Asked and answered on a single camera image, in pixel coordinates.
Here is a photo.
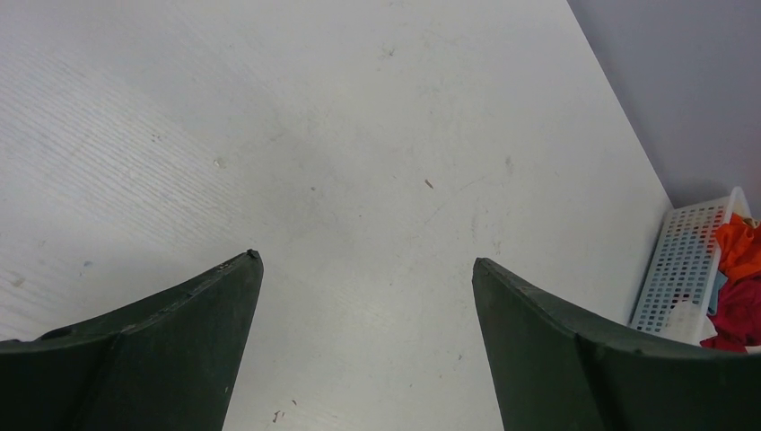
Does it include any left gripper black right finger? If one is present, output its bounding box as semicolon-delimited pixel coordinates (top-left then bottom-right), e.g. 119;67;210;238
472;258;760;430

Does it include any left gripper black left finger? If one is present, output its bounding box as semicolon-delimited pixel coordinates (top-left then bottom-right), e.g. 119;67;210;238
1;250;264;430

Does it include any red t-shirt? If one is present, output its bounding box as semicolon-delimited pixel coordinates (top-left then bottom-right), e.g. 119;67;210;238
700;273;760;354

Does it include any cream white t-shirt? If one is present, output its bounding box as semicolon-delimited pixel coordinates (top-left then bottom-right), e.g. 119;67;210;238
660;301;717;346

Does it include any white plastic laundry basket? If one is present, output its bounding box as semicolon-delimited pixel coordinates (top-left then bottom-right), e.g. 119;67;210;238
628;187;750;338

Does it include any light blue garment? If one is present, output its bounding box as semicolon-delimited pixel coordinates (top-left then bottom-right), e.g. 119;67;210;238
707;271;728;316

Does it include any orange t-shirt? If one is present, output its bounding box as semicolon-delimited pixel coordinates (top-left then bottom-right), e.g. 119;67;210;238
714;213;760;283

